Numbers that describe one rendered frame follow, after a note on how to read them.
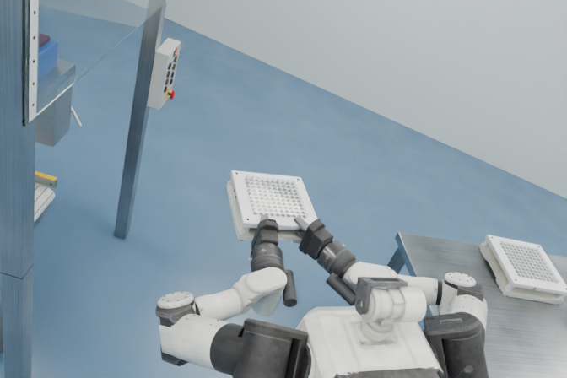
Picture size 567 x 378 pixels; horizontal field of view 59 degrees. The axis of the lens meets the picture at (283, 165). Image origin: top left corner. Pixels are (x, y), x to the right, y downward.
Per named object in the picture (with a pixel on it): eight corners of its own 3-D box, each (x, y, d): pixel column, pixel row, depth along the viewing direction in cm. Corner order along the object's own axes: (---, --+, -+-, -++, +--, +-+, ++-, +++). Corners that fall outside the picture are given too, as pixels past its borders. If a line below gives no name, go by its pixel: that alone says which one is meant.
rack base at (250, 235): (225, 186, 164) (227, 180, 163) (294, 192, 173) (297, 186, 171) (237, 240, 145) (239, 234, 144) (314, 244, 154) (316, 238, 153)
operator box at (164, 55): (171, 94, 229) (181, 41, 214) (159, 110, 215) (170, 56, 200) (159, 89, 228) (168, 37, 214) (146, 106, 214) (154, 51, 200)
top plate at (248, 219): (229, 174, 161) (230, 170, 160) (299, 181, 170) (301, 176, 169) (241, 228, 143) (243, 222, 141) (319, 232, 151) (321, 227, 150)
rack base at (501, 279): (530, 256, 204) (533, 252, 203) (560, 305, 184) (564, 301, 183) (477, 246, 199) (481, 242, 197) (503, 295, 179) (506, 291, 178)
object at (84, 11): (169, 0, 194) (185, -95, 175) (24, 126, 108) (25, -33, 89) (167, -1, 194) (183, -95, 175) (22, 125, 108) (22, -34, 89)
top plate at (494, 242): (537, 247, 201) (540, 244, 200) (569, 296, 181) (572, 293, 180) (484, 237, 196) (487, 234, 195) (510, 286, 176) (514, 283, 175)
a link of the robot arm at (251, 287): (270, 285, 132) (225, 299, 124) (279, 262, 127) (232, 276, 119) (283, 305, 128) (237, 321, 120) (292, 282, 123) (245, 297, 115)
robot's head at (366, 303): (408, 326, 90) (413, 284, 90) (366, 327, 87) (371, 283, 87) (389, 315, 96) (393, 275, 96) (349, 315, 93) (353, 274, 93)
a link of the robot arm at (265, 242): (253, 215, 137) (255, 247, 128) (286, 220, 140) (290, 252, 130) (241, 246, 144) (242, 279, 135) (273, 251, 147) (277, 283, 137)
